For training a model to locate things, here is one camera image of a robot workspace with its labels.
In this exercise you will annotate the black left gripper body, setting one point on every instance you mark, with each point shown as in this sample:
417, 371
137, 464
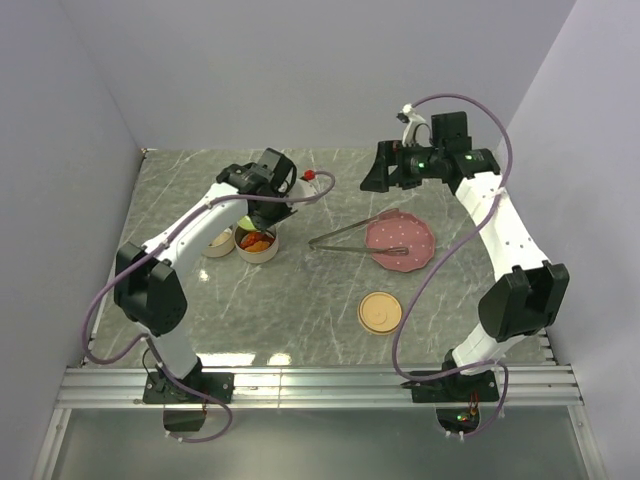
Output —
275, 212

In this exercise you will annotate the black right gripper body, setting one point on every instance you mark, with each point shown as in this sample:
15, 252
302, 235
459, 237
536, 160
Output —
414, 165

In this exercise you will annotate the red sausage piece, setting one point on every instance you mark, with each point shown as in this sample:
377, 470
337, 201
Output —
253, 237

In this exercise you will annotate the orange fried food piece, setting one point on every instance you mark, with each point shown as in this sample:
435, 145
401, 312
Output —
258, 247

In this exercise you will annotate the green round lid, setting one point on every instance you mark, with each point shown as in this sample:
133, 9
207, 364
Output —
246, 224

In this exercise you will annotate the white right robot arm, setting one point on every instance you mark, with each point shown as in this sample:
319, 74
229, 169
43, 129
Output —
528, 288

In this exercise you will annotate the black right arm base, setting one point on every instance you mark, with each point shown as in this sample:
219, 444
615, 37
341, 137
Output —
458, 398

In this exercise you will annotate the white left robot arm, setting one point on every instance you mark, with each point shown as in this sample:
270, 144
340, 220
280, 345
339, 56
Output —
150, 289

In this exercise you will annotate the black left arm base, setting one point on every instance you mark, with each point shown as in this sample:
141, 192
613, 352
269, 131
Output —
187, 401

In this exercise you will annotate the cream steel round container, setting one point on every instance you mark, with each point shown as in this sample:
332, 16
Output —
221, 246

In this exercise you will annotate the pink dotted plate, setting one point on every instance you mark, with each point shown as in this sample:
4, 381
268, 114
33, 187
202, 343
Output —
403, 230

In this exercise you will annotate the beige round lid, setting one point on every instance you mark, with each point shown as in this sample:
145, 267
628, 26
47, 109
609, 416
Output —
380, 313

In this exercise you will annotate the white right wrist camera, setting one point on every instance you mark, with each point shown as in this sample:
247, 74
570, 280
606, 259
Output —
413, 123

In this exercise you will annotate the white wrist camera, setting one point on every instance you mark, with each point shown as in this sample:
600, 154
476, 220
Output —
302, 193
413, 123

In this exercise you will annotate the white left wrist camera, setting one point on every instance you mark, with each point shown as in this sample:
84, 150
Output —
302, 193

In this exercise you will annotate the aluminium mounting rail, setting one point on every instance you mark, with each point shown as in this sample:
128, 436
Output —
315, 395

